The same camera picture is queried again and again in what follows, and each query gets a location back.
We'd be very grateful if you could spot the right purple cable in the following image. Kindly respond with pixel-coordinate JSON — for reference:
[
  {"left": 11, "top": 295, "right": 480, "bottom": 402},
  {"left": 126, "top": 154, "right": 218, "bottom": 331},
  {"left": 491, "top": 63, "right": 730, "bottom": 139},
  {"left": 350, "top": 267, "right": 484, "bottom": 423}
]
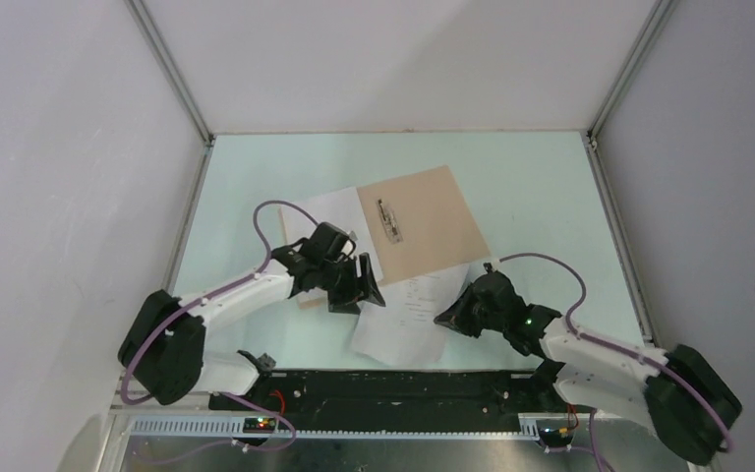
[{"left": 485, "top": 252, "right": 737, "bottom": 472}]

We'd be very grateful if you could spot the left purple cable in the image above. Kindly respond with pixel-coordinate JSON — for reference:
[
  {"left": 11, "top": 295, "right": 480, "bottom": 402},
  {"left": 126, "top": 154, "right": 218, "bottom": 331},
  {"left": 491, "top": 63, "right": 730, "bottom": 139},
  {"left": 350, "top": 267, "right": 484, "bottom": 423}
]
[{"left": 120, "top": 200, "right": 320, "bottom": 465}]

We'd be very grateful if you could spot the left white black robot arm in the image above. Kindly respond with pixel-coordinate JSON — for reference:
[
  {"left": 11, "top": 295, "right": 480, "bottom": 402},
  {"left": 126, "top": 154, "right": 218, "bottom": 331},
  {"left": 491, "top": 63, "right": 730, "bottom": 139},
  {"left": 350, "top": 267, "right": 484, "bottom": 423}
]
[{"left": 117, "top": 222, "right": 385, "bottom": 410}]

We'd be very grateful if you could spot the small circuit board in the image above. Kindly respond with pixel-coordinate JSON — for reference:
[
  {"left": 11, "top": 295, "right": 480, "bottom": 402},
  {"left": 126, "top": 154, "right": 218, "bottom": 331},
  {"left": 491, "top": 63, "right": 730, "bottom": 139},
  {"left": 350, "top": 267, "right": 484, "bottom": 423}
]
[
  {"left": 242, "top": 417, "right": 278, "bottom": 435},
  {"left": 538, "top": 427, "right": 574, "bottom": 449}
]

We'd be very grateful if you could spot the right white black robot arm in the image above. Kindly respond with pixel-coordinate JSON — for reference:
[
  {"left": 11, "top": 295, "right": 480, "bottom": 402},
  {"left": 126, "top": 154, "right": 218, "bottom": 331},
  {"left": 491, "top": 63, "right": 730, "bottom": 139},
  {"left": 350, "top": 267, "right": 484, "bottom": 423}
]
[{"left": 434, "top": 269, "right": 743, "bottom": 466}]

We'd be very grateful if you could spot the left small circuit board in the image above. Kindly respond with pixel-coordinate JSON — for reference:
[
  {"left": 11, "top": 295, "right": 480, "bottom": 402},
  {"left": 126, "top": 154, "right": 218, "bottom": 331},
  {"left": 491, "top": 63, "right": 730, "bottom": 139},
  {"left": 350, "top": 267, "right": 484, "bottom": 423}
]
[{"left": 242, "top": 417, "right": 278, "bottom": 435}]

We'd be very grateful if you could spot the right aluminium frame post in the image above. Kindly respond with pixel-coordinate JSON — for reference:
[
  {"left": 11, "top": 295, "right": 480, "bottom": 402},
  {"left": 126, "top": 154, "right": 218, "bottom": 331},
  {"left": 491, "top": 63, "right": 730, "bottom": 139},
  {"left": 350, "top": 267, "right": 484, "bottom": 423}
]
[{"left": 586, "top": 0, "right": 679, "bottom": 148}]

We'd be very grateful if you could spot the purple cable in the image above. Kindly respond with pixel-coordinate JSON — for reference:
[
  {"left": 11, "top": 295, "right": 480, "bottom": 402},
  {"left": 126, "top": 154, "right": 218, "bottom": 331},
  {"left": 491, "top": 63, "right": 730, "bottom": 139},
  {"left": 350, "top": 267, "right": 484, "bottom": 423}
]
[
  {"left": 120, "top": 200, "right": 320, "bottom": 465},
  {"left": 485, "top": 252, "right": 737, "bottom": 472}
]

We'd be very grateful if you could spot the aluminium frame post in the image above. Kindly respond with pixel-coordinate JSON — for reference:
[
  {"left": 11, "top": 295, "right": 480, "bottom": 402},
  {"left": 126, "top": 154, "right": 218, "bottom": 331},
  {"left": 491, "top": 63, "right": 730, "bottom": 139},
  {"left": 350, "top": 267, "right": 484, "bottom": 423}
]
[
  {"left": 586, "top": 0, "right": 679, "bottom": 148},
  {"left": 123, "top": 0, "right": 214, "bottom": 148}
]

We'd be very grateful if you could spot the silver metal folder clip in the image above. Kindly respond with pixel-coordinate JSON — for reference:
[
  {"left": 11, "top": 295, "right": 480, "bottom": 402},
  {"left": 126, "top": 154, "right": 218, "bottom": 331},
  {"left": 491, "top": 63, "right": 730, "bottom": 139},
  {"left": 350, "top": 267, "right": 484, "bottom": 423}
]
[{"left": 377, "top": 199, "right": 403, "bottom": 244}]

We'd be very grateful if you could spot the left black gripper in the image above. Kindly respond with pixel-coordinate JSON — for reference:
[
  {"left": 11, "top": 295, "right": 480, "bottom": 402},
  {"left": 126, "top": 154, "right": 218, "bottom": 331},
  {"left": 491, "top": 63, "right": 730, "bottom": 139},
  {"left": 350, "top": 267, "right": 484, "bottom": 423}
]
[{"left": 317, "top": 252, "right": 384, "bottom": 315}]

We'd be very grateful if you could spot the right small circuit board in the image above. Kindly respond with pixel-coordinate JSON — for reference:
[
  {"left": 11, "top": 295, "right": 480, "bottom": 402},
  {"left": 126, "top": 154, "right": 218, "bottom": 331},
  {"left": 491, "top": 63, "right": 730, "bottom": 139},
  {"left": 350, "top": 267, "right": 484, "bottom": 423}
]
[{"left": 538, "top": 427, "right": 574, "bottom": 449}]

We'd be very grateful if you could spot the left aluminium frame post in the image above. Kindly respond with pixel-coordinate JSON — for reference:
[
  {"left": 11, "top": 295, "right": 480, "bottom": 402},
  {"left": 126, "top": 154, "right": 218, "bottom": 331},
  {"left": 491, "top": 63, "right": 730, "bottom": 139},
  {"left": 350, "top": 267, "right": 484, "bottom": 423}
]
[{"left": 123, "top": 0, "right": 214, "bottom": 148}]

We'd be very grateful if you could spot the white slotted cable duct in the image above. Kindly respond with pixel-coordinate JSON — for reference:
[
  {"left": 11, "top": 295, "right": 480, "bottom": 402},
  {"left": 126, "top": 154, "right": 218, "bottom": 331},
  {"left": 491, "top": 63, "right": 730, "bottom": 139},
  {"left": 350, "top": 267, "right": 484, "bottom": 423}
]
[{"left": 129, "top": 415, "right": 539, "bottom": 441}]

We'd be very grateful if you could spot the tan cardboard folder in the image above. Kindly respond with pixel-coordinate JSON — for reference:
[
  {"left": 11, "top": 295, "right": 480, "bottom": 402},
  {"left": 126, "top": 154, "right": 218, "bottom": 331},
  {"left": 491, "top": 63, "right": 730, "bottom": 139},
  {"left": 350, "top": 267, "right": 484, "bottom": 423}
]
[{"left": 277, "top": 164, "right": 493, "bottom": 311}]

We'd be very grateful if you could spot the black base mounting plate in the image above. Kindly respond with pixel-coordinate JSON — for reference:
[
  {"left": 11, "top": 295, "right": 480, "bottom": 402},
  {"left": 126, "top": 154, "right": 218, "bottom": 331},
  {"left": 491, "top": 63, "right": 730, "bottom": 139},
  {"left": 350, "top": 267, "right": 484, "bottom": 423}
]
[{"left": 244, "top": 370, "right": 569, "bottom": 432}]

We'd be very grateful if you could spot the white paper sheet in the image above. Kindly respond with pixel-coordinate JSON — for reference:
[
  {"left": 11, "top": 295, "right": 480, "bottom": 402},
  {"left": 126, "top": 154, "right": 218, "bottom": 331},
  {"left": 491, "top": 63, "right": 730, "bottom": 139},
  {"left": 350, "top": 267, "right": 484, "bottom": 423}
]
[
  {"left": 280, "top": 187, "right": 383, "bottom": 282},
  {"left": 350, "top": 264, "right": 469, "bottom": 369}
]

